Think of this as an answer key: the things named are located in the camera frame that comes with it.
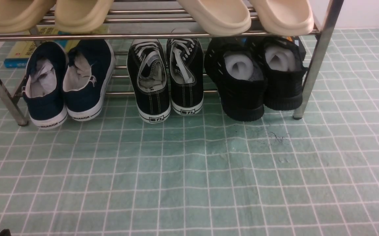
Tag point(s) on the left black knit shoe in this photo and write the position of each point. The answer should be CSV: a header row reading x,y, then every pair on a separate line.
x,y
238,77

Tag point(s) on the blue yellow book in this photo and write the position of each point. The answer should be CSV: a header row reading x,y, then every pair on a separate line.
x,y
21,51

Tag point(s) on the left black canvas sneaker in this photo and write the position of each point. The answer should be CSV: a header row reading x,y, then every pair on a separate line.
x,y
146,70

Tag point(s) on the black canvas sneaker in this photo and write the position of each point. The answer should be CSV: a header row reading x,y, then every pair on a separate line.
x,y
185,61
146,70

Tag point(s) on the right black knit shoe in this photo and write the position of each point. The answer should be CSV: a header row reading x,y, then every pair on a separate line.
x,y
282,62

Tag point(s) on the left cream slipper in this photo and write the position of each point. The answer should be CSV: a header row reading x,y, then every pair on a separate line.
x,y
219,17

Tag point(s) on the right olive green slipper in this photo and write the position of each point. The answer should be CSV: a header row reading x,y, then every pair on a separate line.
x,y
81,16

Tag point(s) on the navy slip-on shoe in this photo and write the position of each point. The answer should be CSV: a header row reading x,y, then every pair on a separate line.
x,y
42,91
91,64

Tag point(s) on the cream slipper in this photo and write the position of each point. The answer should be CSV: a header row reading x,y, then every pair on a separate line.
x,y
219,17
285,17

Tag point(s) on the silver metal shoe rack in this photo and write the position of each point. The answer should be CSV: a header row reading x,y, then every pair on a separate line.
x,y
322,32

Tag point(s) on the black knit shoe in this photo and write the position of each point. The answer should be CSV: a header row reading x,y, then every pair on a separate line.
x,y
238,77
282,62

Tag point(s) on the right cream slipper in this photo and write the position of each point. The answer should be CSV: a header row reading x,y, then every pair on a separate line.
x,y
285,17

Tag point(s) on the left olive green slipper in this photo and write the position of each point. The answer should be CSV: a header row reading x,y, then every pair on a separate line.
x,y
22,15

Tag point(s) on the olive green slipper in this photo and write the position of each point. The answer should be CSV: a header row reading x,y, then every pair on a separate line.
x,y
81,16
22,15

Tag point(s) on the right black canvas sneaker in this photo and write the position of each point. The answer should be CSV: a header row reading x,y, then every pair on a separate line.
x,y
185,61

